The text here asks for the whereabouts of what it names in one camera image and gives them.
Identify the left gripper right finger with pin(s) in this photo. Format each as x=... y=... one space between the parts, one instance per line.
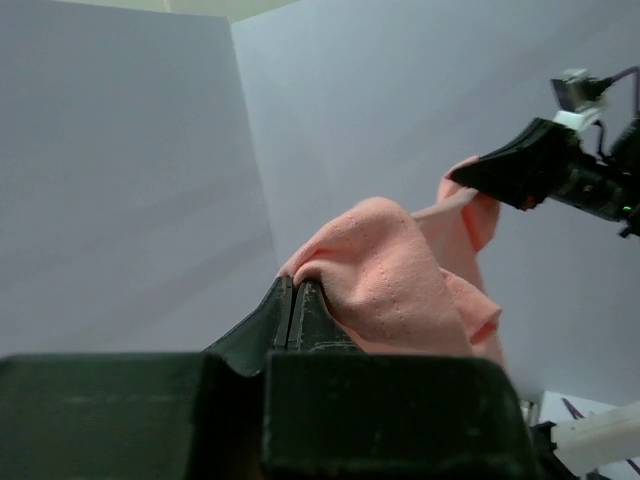
x=314 y=329

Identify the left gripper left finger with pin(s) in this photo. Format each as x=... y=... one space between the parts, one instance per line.
x=244 y=348

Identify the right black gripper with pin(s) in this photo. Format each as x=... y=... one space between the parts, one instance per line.
x=528 y=169

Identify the pink t shirt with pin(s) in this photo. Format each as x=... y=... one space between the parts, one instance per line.
x=408 y=283

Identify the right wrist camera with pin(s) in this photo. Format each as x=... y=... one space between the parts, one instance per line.
x=580 y=98

